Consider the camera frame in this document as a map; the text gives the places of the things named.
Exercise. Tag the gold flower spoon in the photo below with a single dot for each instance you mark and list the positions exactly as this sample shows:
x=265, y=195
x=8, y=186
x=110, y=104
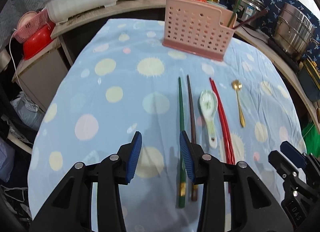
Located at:
x=236, y=85

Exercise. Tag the steel rice cooker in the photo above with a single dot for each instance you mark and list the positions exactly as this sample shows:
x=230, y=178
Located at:
x=248, y=9

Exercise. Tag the wooden counter shelf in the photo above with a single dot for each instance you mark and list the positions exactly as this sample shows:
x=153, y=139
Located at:
x=98, y=13

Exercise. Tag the dark green thin chopstick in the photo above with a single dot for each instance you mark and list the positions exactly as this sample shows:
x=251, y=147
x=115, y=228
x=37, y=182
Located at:
x=235, y=9

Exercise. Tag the white ceramic soup spoon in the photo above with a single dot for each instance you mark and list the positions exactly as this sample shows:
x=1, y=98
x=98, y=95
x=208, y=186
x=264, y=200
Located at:
x=208, y=108

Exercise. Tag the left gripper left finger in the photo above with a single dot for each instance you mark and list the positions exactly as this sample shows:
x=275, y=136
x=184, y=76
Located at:
x=129, y=156

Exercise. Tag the green chopstick gold band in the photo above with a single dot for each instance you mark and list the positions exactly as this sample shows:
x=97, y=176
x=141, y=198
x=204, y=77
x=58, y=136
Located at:
x=182, y=184

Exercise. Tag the large steel steamer pot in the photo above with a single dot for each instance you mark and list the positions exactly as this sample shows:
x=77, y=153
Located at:
x=294, y=28

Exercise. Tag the green plastic bag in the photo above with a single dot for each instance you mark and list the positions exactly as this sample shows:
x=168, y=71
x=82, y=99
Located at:
x=312, y=139

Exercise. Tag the black induction cooker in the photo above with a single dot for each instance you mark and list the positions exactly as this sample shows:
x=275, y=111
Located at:
x=287, y=53

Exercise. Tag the brown chopstick gold band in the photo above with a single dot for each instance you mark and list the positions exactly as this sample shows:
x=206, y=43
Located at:
x=194, y=189

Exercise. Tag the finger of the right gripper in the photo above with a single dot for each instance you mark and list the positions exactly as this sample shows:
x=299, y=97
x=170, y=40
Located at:
x=297, y=158
x=278, y=163

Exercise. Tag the dark purple chopstick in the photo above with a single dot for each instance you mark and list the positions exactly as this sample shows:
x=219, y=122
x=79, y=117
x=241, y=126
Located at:
x=253, y=18

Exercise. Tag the red plastic basin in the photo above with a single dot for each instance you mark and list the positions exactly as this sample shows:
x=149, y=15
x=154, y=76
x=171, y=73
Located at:
x=38, y=41

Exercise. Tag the pink plastic basket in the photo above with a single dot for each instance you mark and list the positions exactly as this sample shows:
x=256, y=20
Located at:
x=29, y=24

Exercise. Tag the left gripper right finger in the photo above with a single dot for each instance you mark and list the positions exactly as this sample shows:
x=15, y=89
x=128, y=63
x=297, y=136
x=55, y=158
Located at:
x=191, y=154

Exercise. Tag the pink perforated utensil holder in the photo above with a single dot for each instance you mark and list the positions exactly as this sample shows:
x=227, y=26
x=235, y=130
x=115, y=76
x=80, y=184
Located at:
x=198, y=28

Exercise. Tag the light blue patterned tablecloth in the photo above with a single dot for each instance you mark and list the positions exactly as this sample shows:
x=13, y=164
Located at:
x=125, y=81

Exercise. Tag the dark green box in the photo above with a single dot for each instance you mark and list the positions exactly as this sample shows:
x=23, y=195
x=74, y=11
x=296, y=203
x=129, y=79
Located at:
x=309, y=79

